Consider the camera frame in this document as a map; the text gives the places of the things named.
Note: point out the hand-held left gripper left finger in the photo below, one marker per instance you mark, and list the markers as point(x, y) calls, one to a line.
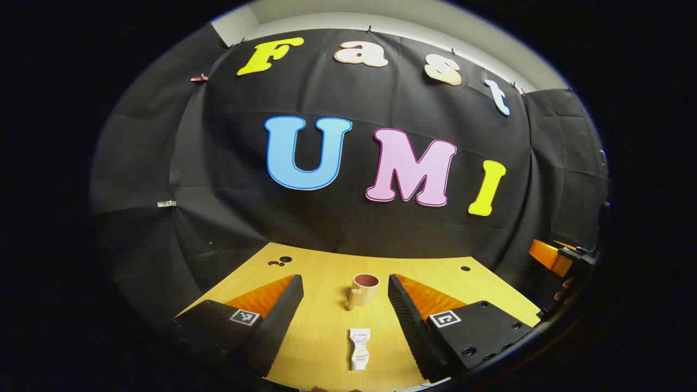
point(283, 310)

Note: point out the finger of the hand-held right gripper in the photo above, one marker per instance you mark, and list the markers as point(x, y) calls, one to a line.
point(547, 256)

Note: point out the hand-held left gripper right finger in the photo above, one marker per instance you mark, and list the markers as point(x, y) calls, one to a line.
point(408, 316)

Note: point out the beige cup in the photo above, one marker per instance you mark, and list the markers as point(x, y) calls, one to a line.
point(366, 294)

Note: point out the white toothpaste tube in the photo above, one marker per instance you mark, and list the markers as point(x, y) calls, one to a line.
point(360, 354)

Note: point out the wooden desktop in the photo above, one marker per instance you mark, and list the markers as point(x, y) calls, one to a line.
point(326, 337)

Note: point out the black backdrop cloth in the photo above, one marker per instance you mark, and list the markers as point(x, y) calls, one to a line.
point(354, 228)

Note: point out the small white tag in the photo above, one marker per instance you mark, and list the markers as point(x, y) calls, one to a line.
point(166, 203)

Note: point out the red cloth clip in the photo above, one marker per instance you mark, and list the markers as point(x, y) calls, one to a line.
point(199, 78)

